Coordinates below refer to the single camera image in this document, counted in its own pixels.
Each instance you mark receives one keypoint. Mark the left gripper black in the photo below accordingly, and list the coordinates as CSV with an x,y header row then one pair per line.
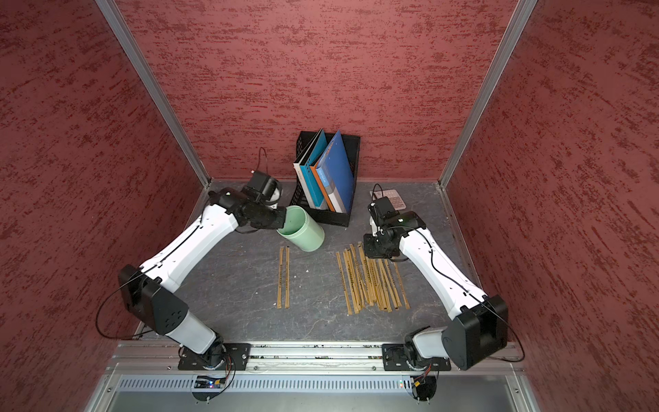
x,y
277,222

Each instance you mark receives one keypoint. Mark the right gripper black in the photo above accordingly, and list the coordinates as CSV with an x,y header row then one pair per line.
x,y
373,252

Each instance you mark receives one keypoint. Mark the paper straw eleventh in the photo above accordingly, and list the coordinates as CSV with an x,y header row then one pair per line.
x,y
359,268

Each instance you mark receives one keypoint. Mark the green metal cup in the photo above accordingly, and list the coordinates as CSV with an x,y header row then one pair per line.
x,y
301,229

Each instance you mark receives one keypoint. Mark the paper straw twelfth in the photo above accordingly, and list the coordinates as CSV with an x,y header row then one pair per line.
x,y
389,286

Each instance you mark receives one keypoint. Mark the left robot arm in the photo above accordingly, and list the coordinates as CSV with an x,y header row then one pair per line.
x,y
148,291

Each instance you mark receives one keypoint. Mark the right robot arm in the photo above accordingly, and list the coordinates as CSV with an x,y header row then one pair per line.
x,y
478,326

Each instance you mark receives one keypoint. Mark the black mesh file holder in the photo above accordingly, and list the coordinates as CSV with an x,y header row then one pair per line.
x,y
325,216

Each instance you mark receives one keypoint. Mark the pink calculator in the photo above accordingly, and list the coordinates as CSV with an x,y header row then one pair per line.
x,y
393,196

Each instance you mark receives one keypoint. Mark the teal book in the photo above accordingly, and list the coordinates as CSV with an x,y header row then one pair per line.
x,y
311,155

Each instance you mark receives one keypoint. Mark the orange book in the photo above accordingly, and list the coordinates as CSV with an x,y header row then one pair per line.
x,y
326,202

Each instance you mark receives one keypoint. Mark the blue folder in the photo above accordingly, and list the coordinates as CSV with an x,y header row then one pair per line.
x,y
333,166

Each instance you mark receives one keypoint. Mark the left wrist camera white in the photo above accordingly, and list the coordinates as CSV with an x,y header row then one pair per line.
x,y
276,195

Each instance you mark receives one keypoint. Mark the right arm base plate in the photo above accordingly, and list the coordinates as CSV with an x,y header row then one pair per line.
x,y
403,357

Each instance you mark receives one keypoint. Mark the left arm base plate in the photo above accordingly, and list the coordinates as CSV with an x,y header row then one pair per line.
x,y
219,357

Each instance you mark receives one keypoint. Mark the aluminium front rail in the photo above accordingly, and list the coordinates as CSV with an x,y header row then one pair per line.
x,y
313,358

